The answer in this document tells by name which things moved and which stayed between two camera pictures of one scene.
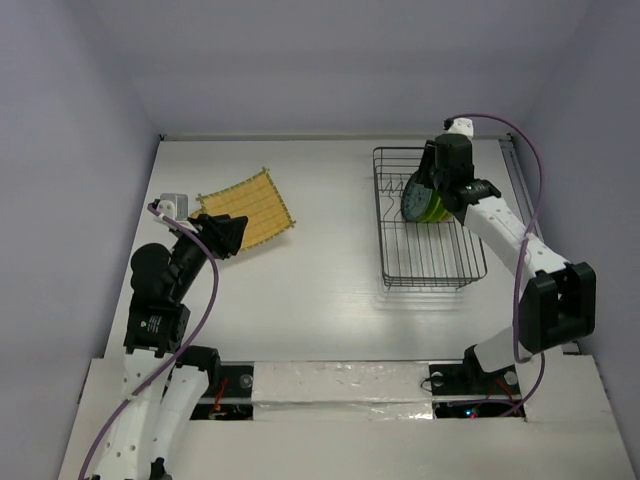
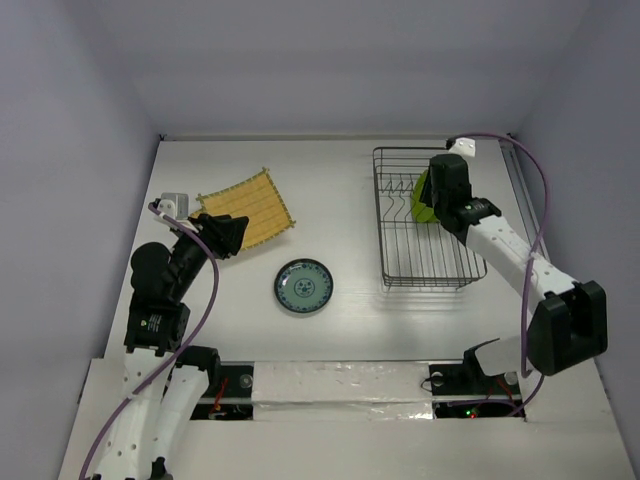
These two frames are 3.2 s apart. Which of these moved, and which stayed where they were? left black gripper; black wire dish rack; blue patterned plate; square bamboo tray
Moved: blue patterned plate
Stayed: square bamboo tray; left black gripper; black wire dish rack
